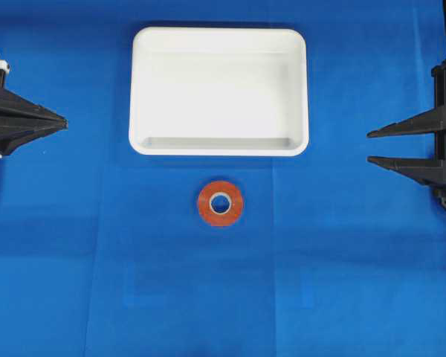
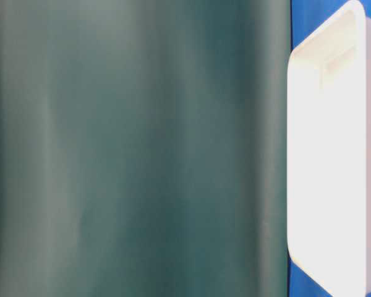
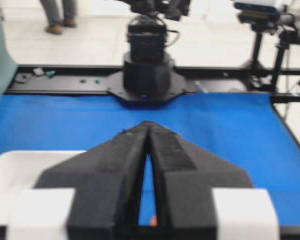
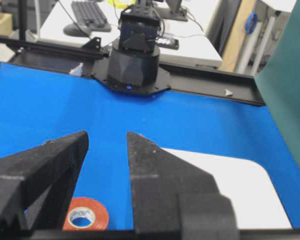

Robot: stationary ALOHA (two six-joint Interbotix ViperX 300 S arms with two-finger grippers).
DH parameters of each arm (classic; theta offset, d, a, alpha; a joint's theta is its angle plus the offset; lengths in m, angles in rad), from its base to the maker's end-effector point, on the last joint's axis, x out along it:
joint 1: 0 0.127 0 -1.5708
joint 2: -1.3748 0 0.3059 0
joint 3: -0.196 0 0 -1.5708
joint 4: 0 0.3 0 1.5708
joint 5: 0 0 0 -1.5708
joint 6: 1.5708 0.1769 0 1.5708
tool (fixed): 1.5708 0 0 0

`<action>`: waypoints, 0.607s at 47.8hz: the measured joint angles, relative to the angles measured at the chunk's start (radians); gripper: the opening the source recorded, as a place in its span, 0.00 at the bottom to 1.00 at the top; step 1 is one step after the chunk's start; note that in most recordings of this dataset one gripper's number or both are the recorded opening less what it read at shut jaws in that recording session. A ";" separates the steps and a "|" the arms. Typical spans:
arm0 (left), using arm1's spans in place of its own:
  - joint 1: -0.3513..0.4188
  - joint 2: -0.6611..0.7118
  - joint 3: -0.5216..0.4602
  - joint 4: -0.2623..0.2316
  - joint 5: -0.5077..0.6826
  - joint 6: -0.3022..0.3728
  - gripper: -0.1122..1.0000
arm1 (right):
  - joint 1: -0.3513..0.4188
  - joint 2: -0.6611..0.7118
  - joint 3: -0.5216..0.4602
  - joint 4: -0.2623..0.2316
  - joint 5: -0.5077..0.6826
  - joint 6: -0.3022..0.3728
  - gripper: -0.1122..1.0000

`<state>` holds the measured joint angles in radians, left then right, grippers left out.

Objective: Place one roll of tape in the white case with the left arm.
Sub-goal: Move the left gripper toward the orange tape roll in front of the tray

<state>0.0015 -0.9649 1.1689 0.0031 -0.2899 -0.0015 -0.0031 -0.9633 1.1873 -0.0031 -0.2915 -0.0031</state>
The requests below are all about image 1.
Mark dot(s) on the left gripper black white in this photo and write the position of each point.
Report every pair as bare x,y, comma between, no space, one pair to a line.
15,132

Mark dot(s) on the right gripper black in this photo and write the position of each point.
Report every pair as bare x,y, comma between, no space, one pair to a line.
428,172

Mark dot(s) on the white rectangular plastic case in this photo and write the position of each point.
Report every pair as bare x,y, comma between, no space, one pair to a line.
219,92

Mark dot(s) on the orange tape roll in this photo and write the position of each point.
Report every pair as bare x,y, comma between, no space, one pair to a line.
220,188

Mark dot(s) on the blue table cloth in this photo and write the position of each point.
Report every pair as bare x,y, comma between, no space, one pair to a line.
103,251

